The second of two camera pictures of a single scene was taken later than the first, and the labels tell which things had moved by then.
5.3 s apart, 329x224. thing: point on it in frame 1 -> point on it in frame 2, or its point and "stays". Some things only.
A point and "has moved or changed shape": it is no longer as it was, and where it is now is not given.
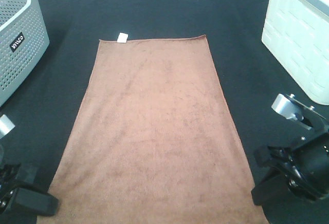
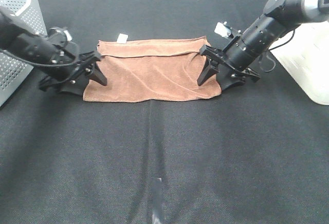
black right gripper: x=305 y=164 -> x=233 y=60
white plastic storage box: x=296 y=29 stays
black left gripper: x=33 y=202 -> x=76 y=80
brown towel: x=153 y=141 has moved or changed shape
